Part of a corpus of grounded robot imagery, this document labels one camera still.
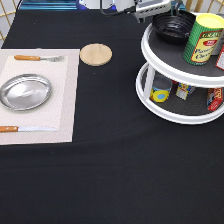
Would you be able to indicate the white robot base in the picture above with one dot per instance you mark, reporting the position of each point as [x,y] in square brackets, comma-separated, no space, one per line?
[96,4]

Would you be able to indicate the red raisins box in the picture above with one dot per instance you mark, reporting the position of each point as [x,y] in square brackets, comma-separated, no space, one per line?
[220,60]

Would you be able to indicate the red butter box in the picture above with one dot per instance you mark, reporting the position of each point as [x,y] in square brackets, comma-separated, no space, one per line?
[214,98]

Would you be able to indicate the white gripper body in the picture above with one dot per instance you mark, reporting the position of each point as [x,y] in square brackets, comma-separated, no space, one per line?
[141,9]

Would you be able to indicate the round silver metal plate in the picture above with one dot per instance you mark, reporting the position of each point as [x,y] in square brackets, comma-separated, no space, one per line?
[25,92]

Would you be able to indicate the wooden handled knife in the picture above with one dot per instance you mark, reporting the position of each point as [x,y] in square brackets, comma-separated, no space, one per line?
[5,129]

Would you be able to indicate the black bowl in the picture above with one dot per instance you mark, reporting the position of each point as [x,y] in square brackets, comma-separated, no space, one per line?
[174,27]

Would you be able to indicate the beige woven placemat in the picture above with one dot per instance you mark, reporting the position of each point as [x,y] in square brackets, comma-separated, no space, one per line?
[58,111]

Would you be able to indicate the green yellow parmesan canister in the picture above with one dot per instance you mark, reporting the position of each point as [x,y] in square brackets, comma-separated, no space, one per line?
[203,38]

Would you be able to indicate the wooden handled fork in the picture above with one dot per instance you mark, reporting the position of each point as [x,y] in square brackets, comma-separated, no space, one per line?
[38,58]

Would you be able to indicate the blue yellow box lower shelf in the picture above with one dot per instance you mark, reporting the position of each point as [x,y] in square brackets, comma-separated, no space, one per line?
[184,91]

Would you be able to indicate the white two-tier lazy Susan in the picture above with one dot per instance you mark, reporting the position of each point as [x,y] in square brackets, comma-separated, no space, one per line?
[167,59]

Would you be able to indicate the round wooden coaster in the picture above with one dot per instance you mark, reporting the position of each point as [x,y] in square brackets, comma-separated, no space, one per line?
[95,54]

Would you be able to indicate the yellow blue tin can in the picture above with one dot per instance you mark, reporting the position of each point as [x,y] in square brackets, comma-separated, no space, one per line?
[161,88]

